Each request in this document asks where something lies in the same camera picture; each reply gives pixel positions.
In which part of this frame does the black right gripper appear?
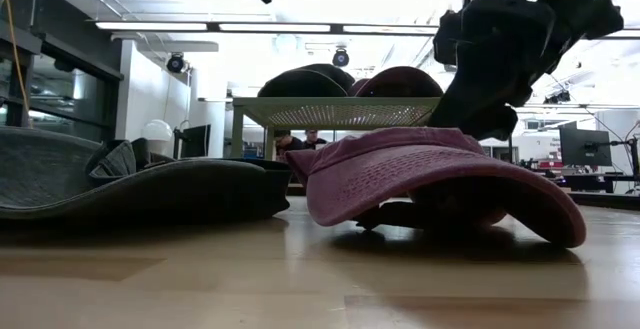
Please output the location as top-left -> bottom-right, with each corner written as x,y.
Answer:
427,0 -> 575,143

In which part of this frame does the maroon baseball cap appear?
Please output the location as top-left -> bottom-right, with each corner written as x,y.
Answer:
348,65 -> 445,99
284,126 -> 588,249

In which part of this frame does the long ceiling light strip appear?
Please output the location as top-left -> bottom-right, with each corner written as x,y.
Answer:
93,19 -> 441,36

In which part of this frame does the person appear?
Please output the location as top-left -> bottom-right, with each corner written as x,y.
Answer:
273,129 -> 305,161
301,128 -> 329,151

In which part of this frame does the black ceiling spotlight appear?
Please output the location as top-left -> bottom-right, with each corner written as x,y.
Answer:
166,52 -> 187,75
331,47 -> 351,69

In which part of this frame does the black computer monitor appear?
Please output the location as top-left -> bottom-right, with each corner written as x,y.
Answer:
558,126 -> 614,168
178,123 -> 213,159

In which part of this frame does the green perforated metal rack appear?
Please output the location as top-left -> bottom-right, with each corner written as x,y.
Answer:
230,95 -> 442,161

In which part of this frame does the white dome lamp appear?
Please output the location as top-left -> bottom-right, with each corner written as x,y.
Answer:
140,118 -> 174,157

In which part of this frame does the yellow cable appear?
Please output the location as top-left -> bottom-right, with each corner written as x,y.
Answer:
1,0 -> 34,129

